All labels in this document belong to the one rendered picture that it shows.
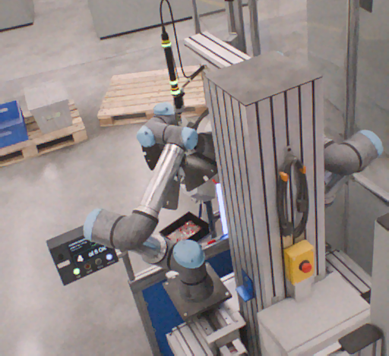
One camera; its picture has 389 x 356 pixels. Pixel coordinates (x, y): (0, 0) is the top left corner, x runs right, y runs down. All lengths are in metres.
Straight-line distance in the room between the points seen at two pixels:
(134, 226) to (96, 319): 2.00
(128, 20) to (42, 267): 4.87
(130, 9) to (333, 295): 6.69
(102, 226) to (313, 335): 0.77
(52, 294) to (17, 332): 0.35
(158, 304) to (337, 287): 1.13
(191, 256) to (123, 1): 6.35
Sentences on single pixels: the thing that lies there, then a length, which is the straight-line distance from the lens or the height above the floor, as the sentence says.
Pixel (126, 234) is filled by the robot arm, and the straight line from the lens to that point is 1.70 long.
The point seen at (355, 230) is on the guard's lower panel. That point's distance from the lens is 3.02.
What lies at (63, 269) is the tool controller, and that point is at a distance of 2.33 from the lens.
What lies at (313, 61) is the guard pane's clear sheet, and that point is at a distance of 2.77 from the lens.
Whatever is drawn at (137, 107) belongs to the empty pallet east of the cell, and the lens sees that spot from 5.61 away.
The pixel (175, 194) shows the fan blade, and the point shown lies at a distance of 2.81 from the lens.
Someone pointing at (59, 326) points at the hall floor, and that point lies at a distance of 3.71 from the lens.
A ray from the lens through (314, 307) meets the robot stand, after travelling 1.87.
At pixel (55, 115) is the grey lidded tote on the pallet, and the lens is 5.49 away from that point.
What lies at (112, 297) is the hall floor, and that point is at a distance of 3.73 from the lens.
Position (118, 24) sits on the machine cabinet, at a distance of 8.14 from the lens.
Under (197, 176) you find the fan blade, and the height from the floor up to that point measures 1.16.
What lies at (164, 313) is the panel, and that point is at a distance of 2.83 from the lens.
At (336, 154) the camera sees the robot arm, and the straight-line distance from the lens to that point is 1.87.
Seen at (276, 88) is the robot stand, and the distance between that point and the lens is 1.42.
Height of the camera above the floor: 2.68
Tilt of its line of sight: 34 degrees down
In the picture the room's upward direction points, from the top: 11 degrees counter-clockwise
